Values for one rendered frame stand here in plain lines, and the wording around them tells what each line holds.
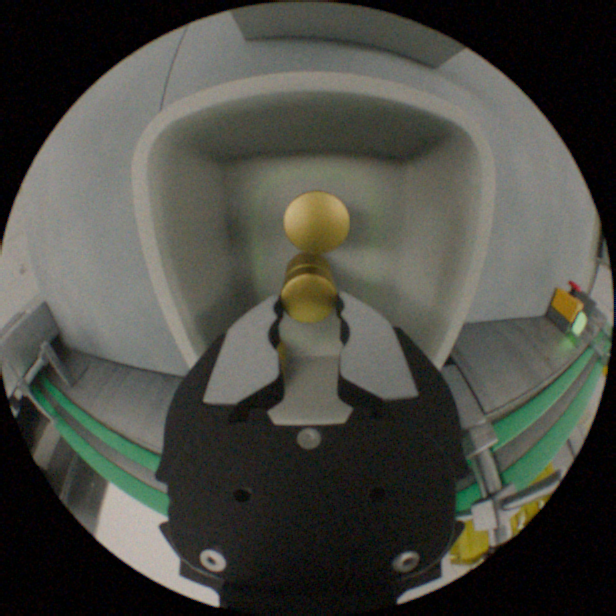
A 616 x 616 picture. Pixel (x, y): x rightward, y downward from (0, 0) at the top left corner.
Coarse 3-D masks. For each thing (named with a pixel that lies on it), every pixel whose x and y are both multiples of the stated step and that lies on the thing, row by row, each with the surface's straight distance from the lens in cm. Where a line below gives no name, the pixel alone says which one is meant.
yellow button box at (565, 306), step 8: (560, 288) 55; (560, 296) 54; (568, 296) 53; (552, 304) 55; (560, 304) 54; (568, 304) 53; (576, 304) 53; (552, 312) 55; (560, 312) 54; (568, 312) 53; (576, 312) 54; (552, 320) 55; (560, 320) 54; (568, 320) 54; (560, 328) 54; (568, 328) 54
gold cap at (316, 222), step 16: (320, 192) 10; (288, 208) 10; (304, 208) 10; (320, 208) 10; (336, 208) 10; (288, 224) 10; (304, 224) 10; (320, 224) 10; (336, 224) 10; (304, 240) 10; (320, 240) 10; (336, 240) 10
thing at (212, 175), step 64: (192, 128) 11; (256, 128) 12; (320, 128) 12; (384, 128) 12; (448, 128) 11; (192, 192) 13; (256, 192) 15; (384, 192) 16; (448, 192) 13; (192, 256) 12; (256, 256) 16; (384, 256) 16; (448, 256) 12; (192, 320) 12; (448, 320) 13; (320, 384) 19
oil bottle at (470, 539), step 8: (472, 520) 33; (472, 528) 33; (464, 536) 34; (472, 536) 33; (480, 536) 34; (488, 536) 35; (456, 544) 36; (464, 544) 34; (472, 544) 34; (480, 544) 35; (488, 544) 36; (456, 552) 36; (464, 552) 35; (472, 552) 34; (480, 552) 35; (456, 560) 37; (464, 560) 36; (472, 560) 35; (480, 560) 36; (456, 568) 38; (464, 568) 36
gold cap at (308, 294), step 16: (304, 256) 14; (320, 256) 14; (288, 272) 13; (304, 272) 11; (320, 272) 11; (288, 288) 11; (304, 288) 11; (320, 288) 11; (288, 304) 12; (304, 304) 12; (320, 304) 12; (304, 320) 12; (320, 320) 12
